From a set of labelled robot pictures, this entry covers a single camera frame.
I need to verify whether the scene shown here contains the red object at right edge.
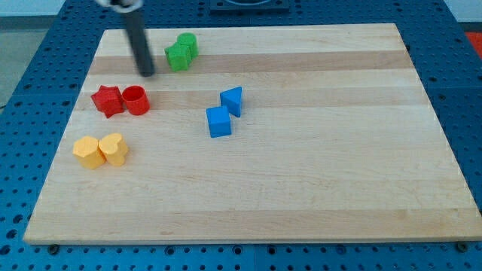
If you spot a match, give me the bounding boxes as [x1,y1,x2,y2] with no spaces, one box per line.
[465,32,482,58]

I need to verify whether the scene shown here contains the green star block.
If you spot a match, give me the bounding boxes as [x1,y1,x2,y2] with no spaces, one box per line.
[164,43,192,72]

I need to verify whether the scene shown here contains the wooden board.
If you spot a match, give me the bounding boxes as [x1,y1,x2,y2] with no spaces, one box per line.
[24,23,481,245]

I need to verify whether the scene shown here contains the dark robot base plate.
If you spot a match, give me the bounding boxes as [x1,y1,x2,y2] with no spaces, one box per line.
[208,0,291,13]

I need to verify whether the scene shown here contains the blue triangle block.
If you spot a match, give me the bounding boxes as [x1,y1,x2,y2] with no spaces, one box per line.
[220,87,243,117]

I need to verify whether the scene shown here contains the yellow hexagon block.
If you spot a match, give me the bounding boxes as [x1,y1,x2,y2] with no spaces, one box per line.
[72,135,106,169]

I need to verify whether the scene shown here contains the red star block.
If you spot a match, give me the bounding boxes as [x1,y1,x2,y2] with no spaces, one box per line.
[91,85,124,118]

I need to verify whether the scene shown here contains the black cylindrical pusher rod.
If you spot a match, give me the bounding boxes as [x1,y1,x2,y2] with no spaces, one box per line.
[123,9,155,78]

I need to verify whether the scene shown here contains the green cylinder block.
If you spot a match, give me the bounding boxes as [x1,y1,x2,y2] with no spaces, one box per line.
[177,32,199,59]

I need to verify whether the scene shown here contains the silver rod mount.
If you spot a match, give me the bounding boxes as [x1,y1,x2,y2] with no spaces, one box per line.
[95,0,144,13]

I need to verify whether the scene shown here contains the red cylinder block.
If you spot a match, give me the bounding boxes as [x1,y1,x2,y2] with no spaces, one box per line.
[121,85,150,116]

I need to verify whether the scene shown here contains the yellow heart block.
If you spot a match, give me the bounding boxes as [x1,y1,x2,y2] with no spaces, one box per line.
[99,132,129,166]

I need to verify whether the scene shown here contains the blue cube block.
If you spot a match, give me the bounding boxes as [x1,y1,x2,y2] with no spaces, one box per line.
[206,105,231,138]

